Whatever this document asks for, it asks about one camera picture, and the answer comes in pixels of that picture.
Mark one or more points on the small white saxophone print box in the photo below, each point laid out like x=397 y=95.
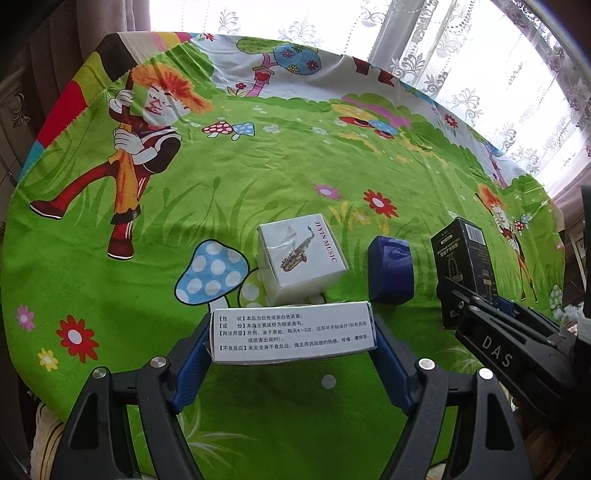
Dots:
x=300 y=263

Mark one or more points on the white stuffing tuft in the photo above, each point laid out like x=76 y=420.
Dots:
x=569 y=308

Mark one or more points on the striped plush cushion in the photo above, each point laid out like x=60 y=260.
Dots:
x=46 y=429

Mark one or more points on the white text printed medicine box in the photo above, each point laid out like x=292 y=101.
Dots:
x=291 y=332

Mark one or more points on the blue box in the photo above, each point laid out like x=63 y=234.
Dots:
x=392 y=272

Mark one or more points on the white lace curtain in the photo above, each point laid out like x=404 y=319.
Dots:
x=461 y=55

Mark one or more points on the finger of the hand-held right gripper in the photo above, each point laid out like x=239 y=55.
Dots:
x=455 y=295
x=508 y=305

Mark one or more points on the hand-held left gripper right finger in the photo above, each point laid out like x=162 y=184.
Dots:
x=392 y=364

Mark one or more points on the white ornate dresser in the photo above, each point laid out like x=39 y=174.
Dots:
x=14 y=115

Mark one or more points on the green cartoon printed cloth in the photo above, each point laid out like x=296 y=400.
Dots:
x=277 y=161

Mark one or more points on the black box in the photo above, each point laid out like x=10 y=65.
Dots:
x=466 y=258

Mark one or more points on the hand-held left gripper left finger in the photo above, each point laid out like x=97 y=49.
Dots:
x=189 y=369

